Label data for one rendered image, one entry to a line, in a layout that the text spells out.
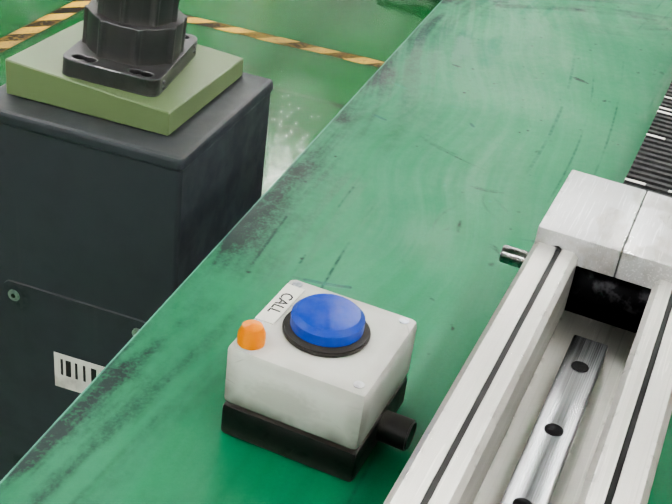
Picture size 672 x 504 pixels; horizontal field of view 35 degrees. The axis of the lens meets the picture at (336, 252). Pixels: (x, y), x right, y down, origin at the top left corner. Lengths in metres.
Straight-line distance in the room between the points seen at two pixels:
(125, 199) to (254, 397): 0.38
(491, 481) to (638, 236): 0.20
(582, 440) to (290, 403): 0.15
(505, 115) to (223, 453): 0.54
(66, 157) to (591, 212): 0.46
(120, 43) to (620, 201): 0.45
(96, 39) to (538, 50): 0.50
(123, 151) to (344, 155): 0.18
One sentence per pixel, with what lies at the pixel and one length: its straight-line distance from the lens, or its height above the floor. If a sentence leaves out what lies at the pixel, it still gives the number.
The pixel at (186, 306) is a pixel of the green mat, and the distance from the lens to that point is 0.70.
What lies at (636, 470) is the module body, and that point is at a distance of 0.50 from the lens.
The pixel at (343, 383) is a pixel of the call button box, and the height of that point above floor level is 0.84.
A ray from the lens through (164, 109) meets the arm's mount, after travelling 0.91.
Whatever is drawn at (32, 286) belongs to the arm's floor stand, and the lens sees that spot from 1.02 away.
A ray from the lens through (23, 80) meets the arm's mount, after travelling 0.97.
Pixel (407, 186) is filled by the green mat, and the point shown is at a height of 0.78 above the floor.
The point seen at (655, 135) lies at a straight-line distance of 0.97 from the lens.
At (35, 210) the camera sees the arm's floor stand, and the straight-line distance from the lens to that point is 0.98.
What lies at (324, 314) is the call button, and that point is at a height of 0.85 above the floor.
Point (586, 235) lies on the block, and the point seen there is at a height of 0.87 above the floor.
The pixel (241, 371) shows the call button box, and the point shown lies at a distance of 0.57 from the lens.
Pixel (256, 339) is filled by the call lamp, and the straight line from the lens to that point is 0.56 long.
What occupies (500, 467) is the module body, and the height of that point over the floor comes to 0.82.
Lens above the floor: 1.18
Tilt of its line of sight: 31 degrees down
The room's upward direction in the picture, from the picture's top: 8 degrees clockwise
